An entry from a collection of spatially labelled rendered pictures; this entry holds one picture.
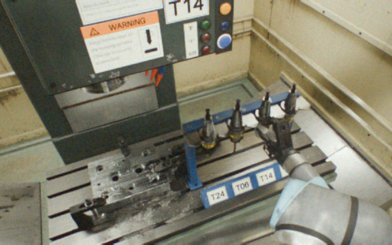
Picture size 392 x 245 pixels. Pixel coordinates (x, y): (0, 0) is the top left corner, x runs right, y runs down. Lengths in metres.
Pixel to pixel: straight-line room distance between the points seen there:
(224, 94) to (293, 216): 1.65
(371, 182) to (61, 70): 1.32
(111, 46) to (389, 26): 1.00
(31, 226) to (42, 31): 1.23
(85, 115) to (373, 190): 1.37
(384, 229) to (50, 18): 0.73
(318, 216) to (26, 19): 0.65
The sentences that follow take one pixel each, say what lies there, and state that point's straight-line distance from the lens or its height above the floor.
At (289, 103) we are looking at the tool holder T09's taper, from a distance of 1.15.
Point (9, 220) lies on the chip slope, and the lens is 1.76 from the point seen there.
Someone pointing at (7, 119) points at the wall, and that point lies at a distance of 2.10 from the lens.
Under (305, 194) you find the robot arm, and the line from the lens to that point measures 0.67.
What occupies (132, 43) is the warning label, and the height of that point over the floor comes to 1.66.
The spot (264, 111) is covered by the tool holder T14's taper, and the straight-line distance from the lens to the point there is 1.10.
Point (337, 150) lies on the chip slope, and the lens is 1.63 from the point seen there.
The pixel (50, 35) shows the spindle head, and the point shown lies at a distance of 0.66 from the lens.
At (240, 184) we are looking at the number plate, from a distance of 1.26.
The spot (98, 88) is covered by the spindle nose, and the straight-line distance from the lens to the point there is 0.88.
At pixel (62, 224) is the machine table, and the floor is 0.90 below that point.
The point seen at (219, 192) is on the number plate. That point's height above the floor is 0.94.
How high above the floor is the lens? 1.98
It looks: 45 degrees down
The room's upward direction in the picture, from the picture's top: 4 degrees counter-clockwise
